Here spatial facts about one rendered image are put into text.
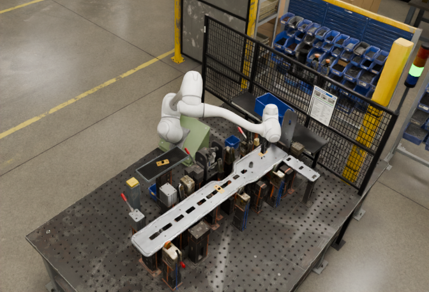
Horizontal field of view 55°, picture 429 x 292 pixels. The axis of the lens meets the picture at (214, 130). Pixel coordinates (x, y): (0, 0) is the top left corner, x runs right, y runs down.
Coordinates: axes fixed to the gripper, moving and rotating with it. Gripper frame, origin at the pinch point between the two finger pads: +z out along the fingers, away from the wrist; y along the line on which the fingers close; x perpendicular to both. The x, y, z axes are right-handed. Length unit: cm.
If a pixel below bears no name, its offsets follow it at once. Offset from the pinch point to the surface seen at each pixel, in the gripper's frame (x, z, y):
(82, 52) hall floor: 54, 110, -375
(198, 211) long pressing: -71, 9, 5
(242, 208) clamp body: -43, 15, 20
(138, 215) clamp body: -105, 3, -16
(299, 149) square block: 25.1, 4.5, 15.7
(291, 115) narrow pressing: 26.5, -19.4, 1.6
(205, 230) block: -79, 7, 20
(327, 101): 54, -26, 14
